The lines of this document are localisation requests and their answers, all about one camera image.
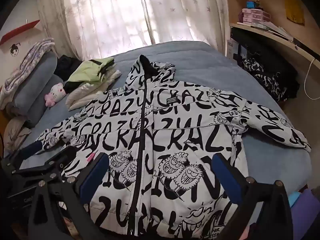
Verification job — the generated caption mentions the white floral curtain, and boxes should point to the white floral curtain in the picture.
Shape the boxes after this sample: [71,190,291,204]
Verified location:
[35,0,229,60]

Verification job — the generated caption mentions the beige cloth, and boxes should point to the beige cloth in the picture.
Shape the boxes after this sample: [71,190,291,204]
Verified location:
[4,116,32,153]

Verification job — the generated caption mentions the pink drawer boxes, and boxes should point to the pink drawer boxes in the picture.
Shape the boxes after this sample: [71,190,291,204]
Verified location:
[241,8,272,23]

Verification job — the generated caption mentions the yellow pouch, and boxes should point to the yellow pouch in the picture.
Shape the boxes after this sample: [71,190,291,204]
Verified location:
[285,0,305,27]

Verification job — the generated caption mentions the cyan cushion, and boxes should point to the cyan cushion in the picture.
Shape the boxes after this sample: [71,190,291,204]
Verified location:
[287,191,300,208]

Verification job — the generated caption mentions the red wall shelf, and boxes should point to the red wall shelf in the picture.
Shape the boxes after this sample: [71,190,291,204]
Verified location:
[0,20,42,45]

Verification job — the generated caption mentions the purple mat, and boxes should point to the purple mat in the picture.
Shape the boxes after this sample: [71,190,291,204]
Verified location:
[290,189,320,240]

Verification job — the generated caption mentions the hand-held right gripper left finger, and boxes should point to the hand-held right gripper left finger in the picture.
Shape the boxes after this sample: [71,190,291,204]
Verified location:
[27,152,110,240]

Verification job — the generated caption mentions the folded green jacket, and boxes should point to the folded green jacket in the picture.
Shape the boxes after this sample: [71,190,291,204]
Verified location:
[64,57,115,93]

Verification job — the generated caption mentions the white cable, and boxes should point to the white cable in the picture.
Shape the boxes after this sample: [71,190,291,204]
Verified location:
[304,59,320,100]

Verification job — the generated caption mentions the wooden shelf unit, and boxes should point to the wooden shelf unit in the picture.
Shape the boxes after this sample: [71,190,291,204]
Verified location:
[224,0,320,70]

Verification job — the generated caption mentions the grey pillow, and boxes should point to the grey pillow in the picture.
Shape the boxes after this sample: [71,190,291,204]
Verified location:
[25,75,63,128]
[14,51,58,115]

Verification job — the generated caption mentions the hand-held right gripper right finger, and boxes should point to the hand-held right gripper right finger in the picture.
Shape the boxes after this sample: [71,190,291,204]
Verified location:
[211,153,293,240]

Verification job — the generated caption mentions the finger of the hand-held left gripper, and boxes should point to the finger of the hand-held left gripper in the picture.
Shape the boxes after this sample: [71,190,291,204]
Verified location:
[18,140,44,161]
[10,152,75,178]

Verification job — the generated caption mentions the white jacket with black lettering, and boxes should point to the white jacket with black lettering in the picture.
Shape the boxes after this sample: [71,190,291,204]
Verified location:
[35,54,312,240]

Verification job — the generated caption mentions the white and pink plush cat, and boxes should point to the white and pink plush cat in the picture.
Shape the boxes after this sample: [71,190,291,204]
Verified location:
[44,82,67,107]

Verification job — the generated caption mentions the purple and white blanket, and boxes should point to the purple and white blanket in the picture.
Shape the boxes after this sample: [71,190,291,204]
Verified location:
[0,38,56,110]

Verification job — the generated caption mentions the black and white patterned garment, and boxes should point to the black and white patterned garment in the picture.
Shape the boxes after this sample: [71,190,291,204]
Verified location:
[240,57,300,102]

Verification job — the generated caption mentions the white box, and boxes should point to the white box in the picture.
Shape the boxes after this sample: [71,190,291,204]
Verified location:
[226,39,238,58]

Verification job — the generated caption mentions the stack of papers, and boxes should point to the stack of papers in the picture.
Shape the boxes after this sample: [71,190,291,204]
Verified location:
[260,21,294,42]

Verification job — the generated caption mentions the folded green white clothes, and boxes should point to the folded green white clothes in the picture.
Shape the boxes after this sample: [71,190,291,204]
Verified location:
[65,69,123,112]

